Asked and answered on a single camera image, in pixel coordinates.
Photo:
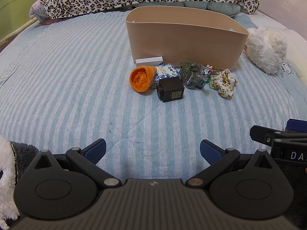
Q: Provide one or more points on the beige plastic storage bin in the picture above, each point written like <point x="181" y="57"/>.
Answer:
<point x="182" y="45"/>

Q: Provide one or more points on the small white box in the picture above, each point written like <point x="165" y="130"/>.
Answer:
<point x="148" y="61"/>

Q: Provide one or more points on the blue white patterned packet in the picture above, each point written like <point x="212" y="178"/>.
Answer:
<point x="166" y="71"/>

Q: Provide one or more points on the green wooden headboard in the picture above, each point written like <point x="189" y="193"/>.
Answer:
<point x="16" y="7"/>

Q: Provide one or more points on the clear bag of dried leaves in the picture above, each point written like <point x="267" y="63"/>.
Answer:
<point x="190" y="75"/>

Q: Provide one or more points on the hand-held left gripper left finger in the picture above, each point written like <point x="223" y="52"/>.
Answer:
<point x="96" y="150"/>

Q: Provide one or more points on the black box with gold mark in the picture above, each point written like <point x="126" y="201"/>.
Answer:
<point x="171" y="89"/>

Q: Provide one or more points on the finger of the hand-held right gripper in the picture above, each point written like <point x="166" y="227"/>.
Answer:
<point x="297" y="125"/>
<point x="262" y="132"/>

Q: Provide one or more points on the pink floral cloth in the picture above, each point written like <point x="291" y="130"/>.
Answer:
<point x="38" y="10"/>

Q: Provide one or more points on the grey blue comforter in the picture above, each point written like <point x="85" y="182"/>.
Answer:
<point x="211" y="8"/>

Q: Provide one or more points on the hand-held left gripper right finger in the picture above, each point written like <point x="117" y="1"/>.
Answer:
<point x="211" y="151"/>

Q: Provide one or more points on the black white plush toy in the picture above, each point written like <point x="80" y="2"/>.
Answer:
<point x="9" y="170"/>

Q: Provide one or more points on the blue white striped bed quilt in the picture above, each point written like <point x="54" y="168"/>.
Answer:
<point x="72" y="88"/>

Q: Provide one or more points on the floral fabric bow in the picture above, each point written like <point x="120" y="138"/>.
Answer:
<point x="223" y="82"/>

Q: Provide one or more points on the rolled orange towel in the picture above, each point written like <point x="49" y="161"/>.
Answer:
<point x="141" y="79"/>

